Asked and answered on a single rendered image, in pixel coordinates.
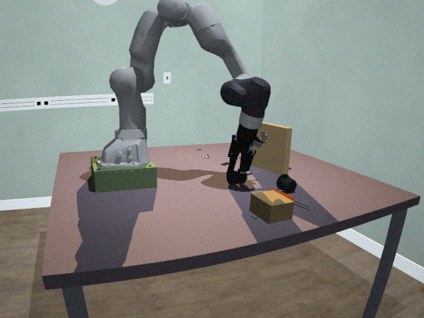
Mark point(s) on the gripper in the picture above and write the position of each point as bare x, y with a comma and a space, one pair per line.
242, 145

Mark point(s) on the tan cardboard box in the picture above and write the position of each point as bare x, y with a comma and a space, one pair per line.
271, 206

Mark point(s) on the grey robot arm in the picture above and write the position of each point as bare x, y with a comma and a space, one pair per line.
129, 147

